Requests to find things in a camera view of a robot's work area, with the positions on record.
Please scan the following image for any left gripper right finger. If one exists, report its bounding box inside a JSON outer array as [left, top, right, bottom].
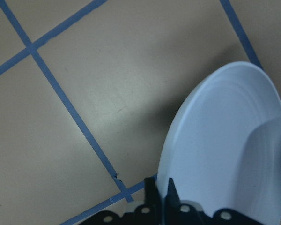
[[165, 178, 180, 211]]

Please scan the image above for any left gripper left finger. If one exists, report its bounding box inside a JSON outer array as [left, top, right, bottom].
[[144, 177, 162, 211]]

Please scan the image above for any blue plate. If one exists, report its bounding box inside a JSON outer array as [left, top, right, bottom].
[[157, 61, 281, 225]]

